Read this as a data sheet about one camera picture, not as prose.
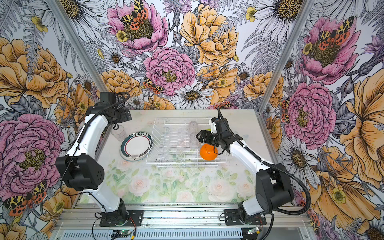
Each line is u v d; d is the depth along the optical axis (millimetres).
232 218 739
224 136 673
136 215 749
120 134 975
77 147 477
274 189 431
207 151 908
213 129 795
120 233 715
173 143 1022
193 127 990
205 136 762
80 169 455
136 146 994
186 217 762
